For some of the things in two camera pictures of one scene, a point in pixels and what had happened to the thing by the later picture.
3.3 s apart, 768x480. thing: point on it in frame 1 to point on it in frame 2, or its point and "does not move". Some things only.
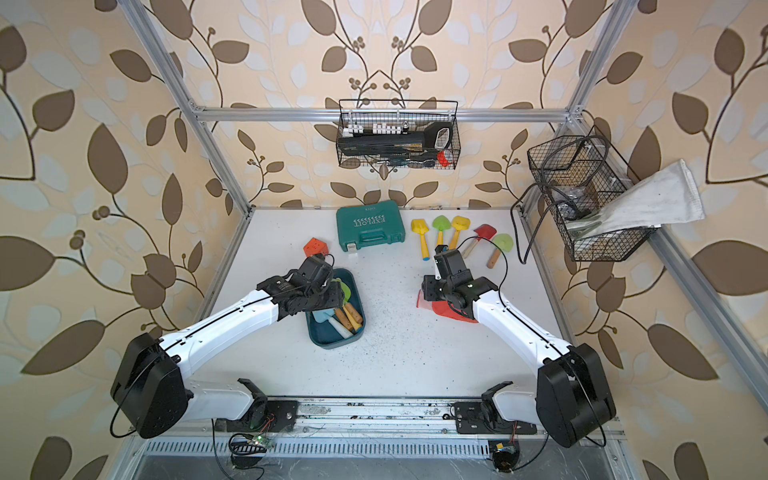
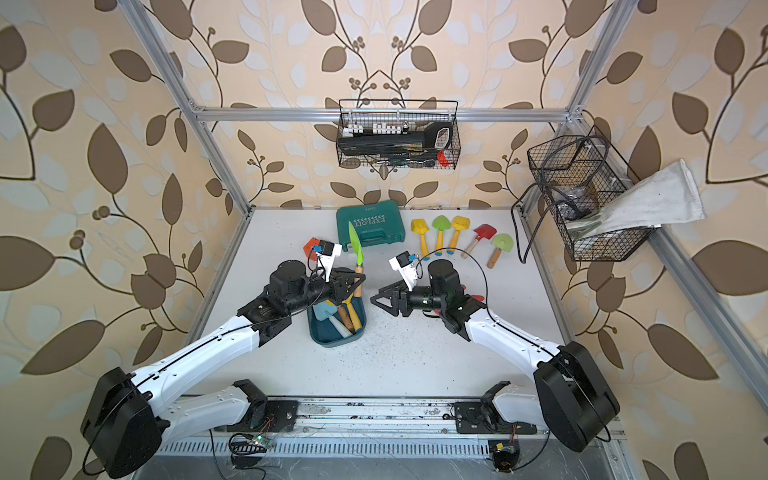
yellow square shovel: x=355 y=322 does not move
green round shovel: x=347 y=295 to x=359 y=257
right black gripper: x=429 y=287 to x=401 y=295
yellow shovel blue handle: x=420 y=227 does not move
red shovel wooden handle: x=485 y=231 does not move
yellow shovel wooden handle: x=459 y=223 does not move
